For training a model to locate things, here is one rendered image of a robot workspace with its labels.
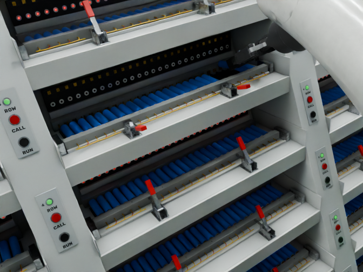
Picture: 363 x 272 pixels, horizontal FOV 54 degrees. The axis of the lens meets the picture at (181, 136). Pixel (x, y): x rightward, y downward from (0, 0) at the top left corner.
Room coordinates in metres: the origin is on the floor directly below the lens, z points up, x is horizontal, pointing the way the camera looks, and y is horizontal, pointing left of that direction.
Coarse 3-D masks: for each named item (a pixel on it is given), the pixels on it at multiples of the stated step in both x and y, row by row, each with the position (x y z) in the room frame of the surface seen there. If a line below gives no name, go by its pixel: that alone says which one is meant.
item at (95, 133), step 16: (224, 80) 0.90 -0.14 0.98; (240, 80) 0.92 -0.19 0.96; (192, 96) 0.85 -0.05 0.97; (208, 96) 0.86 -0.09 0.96; (144, 112) 0.80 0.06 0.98; (160, 112) 0.82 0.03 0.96; (96, 128) 0.76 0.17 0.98; (112, 128) 0.77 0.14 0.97; (64, 144) 0.72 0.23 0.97; (80, 144) 0.74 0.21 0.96
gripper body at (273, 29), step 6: (276, 24) 0.75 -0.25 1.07; (270, 30) 0.77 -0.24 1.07; (276, 30) 0.75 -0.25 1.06; (270, 36) 0.76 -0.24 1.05; (276, 36) 0.75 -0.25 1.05; (270, 42) 0.77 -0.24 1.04; (276, 42) 0.75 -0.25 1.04; (282, 42) 0.74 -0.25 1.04; (264, 48) 0.78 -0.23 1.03; (270, 48) 0.80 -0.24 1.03; (276, 48) 0.76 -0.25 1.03; (282, 48) 0.75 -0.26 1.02; (288, 48) 0.74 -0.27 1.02
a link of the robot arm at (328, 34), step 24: (264, 0) 0.56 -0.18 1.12; (288, 0) 0.51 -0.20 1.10; (312, 0) 0.47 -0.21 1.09; (336, 0) 0.45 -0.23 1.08; (360, 0) 0.45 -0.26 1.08; (288, 24) 0.51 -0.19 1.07; (312, 24) 0.46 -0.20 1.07; (336, 24) 0.43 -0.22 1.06; (360, 24) 0.41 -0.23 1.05; (312, 48) 0.46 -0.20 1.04; (336, 48) 0.42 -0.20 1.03; (360, 48) 0.39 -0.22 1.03; (336, 72) 0.42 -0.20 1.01; (360, 72) 0.38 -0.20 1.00; (360, 96) 0.37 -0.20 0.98
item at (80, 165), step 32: (192, 64) 1.00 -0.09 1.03; (256, 64) 1.03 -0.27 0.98; (288, 64) 0.91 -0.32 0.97; (96, 96) 0.89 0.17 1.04; (256, 96) 0.88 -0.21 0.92; (160, 128) 0.76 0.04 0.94; (192, 128) 0.80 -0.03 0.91; (64, 160) 0.70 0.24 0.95; (96, 160) 0.70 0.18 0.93; (128, 160) 0.73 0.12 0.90
